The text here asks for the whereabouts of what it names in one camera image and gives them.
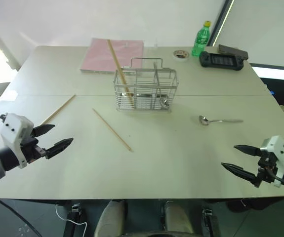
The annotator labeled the green plastic bottle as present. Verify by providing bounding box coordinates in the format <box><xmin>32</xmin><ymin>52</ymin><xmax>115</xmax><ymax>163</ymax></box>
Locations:
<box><xmin>191</xmin><ymin>20</ymin><xmax>212</xmax><ymax>58</ymax></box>

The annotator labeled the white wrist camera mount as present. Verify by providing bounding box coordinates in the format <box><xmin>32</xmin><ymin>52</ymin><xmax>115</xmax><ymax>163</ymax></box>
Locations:
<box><xmin>259</xmin><ymin>135</ymin><xmax>284</xmax><ymax>187</ymax></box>
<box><xmin>0</xmin><ymin>113</ymin><xmax>34</xmax><ymax>170</ymax></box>

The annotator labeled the dark rectangular box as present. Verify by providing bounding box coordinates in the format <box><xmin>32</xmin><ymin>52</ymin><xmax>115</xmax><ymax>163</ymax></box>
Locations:
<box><xmin>217</xmin><ymin>44</ymin><xmax>249</xmax><ymax>60</ymax></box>

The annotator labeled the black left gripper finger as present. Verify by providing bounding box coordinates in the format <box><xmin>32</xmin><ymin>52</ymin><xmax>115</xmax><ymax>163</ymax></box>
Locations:
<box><xmin>31</xmin><ymin>124</ymin><xmax>56</xmax><ymax>137</ymax></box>
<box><xmin>44</xmin><ymin>137</ymin><xmax>74</xmax><ymax>159</ymax></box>

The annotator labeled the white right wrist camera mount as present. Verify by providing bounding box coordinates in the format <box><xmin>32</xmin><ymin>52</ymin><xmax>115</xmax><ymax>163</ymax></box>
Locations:
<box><xmin>259</xmin><ymin>135</ymin><xmax>284</xmax><ymax>187</ymax></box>

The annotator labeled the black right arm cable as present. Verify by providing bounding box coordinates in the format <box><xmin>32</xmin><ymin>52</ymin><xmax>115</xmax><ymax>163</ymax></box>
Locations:
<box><xmin>267</xmin><ymin>166</ymin><xmax>284</xmax><ymax>185</ymax></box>

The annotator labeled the black handheld game console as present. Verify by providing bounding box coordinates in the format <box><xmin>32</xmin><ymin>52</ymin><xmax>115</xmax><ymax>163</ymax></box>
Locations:
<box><xmin>199</xmin><ymin>51</ymin><xmax>246</xmax><ymax>72</ymax></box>

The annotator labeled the pink placemat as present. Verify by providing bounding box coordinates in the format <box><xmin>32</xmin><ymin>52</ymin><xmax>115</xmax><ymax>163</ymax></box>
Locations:
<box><xmin>80</xmin><ymin>37</ymin><xmax>145</xmax><ymax>75</ymax></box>

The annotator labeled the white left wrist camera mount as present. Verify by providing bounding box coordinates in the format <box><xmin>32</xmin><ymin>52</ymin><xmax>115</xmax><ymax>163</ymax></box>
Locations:
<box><xmin>0</xmin><ymin>113</ymin><xmax>34</xmax><ymax>170</ymax></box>

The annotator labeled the metal spoon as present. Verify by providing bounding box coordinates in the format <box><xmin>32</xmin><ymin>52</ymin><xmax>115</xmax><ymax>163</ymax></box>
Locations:
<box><xmin>156</xmin><ymin>69</ymin><xmax>170</xmax><ymax>110</ymax></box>
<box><xmin>198</xmin><ymin>115</ymin><xmax>244</xmax><ymax>126</ymax></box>

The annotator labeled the white tape roll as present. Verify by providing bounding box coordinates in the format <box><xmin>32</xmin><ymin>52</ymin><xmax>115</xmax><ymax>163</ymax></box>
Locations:
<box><xmin>173</xmin><ymin>49</ymin><xmax>190</xmax><ymax>61</ymax></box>

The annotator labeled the black shoe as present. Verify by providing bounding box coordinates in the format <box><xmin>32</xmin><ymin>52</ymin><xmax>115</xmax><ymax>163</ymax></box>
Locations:
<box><xmin>226</xmin><ymin>198</ymin><xmax>264</xmax><ymax>213</ymax></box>

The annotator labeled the black window frame strip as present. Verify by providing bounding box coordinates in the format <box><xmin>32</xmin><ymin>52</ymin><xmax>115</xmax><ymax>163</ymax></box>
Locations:
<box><xmin>209</xmin><ymin>0</ymin><xmax>235</xmax><ymax>48</ymax></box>

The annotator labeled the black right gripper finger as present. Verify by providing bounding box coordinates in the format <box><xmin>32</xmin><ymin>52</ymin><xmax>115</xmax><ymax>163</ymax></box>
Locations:
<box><xmin>233</xmin><ymin>144</ymin><xmax>263</xmax><ymax>158</ymax></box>
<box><xmin>221</xmin><ymin>162</ymin><xmax>258</xmax><ymax>185</ymax></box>

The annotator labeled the white thin cable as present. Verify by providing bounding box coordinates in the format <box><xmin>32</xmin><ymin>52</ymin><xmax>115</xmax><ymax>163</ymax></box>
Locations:
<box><xmin>55</xmin><ymin>203</ymin><xmax>88</xmax><ymax>237</ymax></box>

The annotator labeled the wooden chopstick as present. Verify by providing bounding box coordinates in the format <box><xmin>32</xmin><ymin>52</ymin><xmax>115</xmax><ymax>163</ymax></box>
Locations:
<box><xmin>40</xmin><ymin>94</ymin><xmax>77</xmax><ymax>126</ymax></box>
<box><xmin>108</xmin><ymin>39</ymin><xmax>135</xmax><ymax>109</ymax></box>
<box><xmin>92</xmin><ymin>107</ymin><xmax>134</xmax><ymax>153</ymax></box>
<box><xmin>106</xmin><ymin>39</ymin><xmax>133</xmax><ymax>110</ymax></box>

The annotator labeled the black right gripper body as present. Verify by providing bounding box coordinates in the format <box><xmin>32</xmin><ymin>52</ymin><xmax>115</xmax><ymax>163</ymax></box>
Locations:
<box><xmin>253</xmin><ymin>148</ymin><xmax>279</xmax><ymax>189</ymax></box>

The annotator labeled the metal wire cutlery basket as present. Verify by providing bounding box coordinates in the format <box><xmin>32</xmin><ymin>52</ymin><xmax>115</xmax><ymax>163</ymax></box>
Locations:
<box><xmin>113</xmin><ymin>57</ymin><xmax>178</xmax><ymax>113</ymax></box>

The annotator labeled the black stand leg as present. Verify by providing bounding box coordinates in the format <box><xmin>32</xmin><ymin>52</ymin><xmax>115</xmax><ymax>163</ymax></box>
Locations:
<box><xmin>62</xmin><ymin>203</ymin><xmax>83</xmax><ymax>237</ymax></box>
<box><xmin>202</xmin><ymin>208</ymin><xmax>222</xmax><ymax>237</ymax></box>

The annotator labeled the beige rounded robot leg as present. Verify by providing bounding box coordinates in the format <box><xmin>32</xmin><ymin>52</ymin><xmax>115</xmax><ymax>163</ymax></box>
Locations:
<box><xmin>163</xmin><ymin>200</ymin><xmax>195</xmax><ymax>237</ymax></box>
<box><xmin>93</xmin><ymin>199</ymin><xmax>128</xmax><ymax>237</ymax></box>

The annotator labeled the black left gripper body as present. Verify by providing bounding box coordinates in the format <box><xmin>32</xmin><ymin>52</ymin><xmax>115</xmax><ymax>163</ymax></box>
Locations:
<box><xmin>20</xmin><ymin>134</ymin><xmax>47</xmax><ymax>164</ymax></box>

